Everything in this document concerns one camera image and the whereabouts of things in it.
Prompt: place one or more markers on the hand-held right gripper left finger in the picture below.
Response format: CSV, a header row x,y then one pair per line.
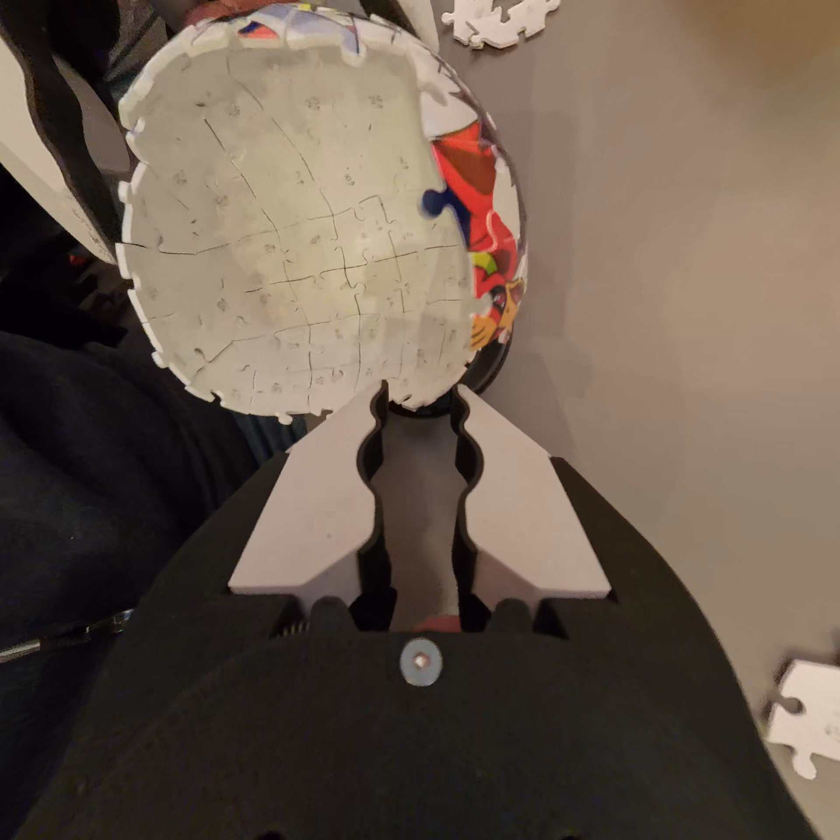
x,y
308,525

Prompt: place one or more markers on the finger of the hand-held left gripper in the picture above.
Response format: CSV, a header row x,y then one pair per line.
x,y
19,131
417,19

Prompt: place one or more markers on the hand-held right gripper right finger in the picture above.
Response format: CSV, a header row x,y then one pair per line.
x,y
531,531

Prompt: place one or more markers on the black ball stand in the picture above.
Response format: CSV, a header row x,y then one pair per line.
x,y
489,367

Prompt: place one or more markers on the colourful puzzle ball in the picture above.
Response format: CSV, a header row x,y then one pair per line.
x,y
295,229

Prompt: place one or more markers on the squarish white puzzle piece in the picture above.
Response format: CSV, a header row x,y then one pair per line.
x,y
807,715

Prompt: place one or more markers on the small pile of puzzle pieces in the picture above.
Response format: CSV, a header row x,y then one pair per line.
x,y
499,19

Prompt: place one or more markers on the person's dark shirt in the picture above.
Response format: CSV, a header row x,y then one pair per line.
x,y
98,492

